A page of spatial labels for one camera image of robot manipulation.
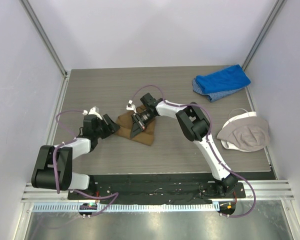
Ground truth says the brown cloth napkin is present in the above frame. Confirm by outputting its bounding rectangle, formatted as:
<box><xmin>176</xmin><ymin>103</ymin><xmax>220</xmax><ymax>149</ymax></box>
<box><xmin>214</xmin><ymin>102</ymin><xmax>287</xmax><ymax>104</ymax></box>
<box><xmin>115</xmin><ymin>110</ymin><xmax>156</xmax><ymax>146</ymax></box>

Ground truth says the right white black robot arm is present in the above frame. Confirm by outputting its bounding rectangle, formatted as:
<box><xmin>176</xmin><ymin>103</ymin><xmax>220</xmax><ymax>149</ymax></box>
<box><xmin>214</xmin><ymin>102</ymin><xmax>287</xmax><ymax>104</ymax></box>
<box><xmin>126</xmin><ymin>93</ymin><xmax>238</xmax><ymax>198</ymax></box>

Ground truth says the right aluminium frame post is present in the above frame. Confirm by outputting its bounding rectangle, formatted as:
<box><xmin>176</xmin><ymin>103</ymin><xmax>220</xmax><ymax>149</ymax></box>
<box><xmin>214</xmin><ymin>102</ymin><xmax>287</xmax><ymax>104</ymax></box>
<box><xmin>241</xmin><ymin>0</ymin><xmax>287</xmax><ymax>72</ymax></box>

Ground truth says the left aluminium frame post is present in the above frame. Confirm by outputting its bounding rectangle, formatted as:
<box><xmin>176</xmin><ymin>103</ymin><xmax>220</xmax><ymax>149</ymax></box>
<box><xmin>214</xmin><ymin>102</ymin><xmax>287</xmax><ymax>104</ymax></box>
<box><xmin>19</xmin><ymin>0</ymin><xmax>68</xmax><ymax>77</ymax></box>

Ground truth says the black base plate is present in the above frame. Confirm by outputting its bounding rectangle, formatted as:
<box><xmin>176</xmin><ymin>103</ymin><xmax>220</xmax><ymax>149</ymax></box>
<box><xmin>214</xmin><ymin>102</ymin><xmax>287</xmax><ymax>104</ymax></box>
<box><xmin>67</xmin><ymin>172</ymin><xmax>277</xmax><ymax>205</ymax></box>

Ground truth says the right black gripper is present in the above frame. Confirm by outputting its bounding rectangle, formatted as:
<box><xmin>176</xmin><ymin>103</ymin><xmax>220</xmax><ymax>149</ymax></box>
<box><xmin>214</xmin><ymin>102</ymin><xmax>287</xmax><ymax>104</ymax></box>
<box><xmin>131</xmin><ymin>110</ymin><xmax>157</xmax><ymax>139</ymax></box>

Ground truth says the front aluminium rail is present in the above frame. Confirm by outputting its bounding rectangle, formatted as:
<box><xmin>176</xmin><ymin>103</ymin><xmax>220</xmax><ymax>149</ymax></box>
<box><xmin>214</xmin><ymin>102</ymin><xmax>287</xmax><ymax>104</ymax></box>
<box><xmin>21</xmin><ymin>180</ymin><xmax>295</xmax><ymax>203</ymax></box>

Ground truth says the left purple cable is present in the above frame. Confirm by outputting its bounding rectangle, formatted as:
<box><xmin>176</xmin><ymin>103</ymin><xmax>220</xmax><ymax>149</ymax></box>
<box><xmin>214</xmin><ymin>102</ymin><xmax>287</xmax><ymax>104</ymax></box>
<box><xmin>53</xmin><ymin>109</ymin><xmax>120</xmax><ymax>218</ymax></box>

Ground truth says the aluminium frame post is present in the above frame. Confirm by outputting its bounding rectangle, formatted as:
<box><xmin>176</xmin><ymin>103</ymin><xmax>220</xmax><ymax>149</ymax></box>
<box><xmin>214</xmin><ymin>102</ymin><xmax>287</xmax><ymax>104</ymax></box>
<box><xmin>19</xmin><ymin>0</ymin><xmax>68</xmax><ymax>77</ymax></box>
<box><xmin>241</xmin><ymin>0</ymin><xmax>287</xmax><ymax>72</ymax></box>

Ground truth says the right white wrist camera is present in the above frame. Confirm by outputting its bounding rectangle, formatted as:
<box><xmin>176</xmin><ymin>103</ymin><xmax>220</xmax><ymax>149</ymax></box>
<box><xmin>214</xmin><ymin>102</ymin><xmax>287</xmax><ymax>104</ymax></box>
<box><xmin>126</xmin><ymin>100</ymin><xmax>137</xmax><ymax>114</ymax></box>

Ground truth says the slotted white cable duct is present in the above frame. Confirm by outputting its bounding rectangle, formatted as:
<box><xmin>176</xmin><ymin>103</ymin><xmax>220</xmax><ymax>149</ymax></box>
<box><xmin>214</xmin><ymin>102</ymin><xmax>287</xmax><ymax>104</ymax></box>
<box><xmin>32</xmin><ymin>201</ymin><xmax>220</xmax><ymax>213</ymax></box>

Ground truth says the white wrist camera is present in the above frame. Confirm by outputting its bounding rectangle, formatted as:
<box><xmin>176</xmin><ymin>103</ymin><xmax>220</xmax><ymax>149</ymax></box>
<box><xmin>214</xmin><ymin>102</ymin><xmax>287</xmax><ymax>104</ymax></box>
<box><xmin>82</xmin><ymin>106</ymin><xmax>103</xmax><ymax>120</ymax></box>
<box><xmin>126</xmin><ymin>100</ymin><xmax>137</xmax><ymax>114</ymax></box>

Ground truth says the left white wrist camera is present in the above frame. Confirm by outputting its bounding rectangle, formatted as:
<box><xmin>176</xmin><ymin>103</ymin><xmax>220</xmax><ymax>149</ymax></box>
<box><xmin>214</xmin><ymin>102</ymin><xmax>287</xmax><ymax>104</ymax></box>
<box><xmin>82</xmin><ymin>106</ymin><xmax>103</xmax><ymax>120</ymax></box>

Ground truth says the blue folded cloth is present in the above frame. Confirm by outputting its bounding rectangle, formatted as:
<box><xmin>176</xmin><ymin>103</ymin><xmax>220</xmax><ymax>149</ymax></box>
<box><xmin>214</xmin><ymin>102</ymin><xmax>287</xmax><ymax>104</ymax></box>
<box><xmin>194</xmin><ymin>64</ymin><xmax>251</xmax><ymax>94</ymax></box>

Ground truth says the grey white cap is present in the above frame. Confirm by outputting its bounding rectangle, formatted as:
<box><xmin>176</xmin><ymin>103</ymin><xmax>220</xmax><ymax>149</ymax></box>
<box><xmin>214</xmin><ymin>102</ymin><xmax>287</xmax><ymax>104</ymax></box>
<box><xmin>216</xmin><ymin>108</ymin><xmax>271</xmax><ymax>153</ymax></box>

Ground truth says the blue white checkered cloth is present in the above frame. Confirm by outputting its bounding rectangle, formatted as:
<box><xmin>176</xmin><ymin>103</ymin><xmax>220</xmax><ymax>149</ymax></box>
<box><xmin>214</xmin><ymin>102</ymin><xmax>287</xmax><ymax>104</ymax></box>
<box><xmin>192</xmin><ymin>79</ymin><xmax>242</xmax><ymax>103</ymax></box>

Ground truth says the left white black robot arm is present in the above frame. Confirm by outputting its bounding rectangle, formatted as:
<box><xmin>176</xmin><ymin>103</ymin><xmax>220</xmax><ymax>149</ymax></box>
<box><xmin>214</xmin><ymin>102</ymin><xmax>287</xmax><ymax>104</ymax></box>
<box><xmin>31</xmin><ymin>114</ymin><xmax>120</xmax><ymax>200</ymax></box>

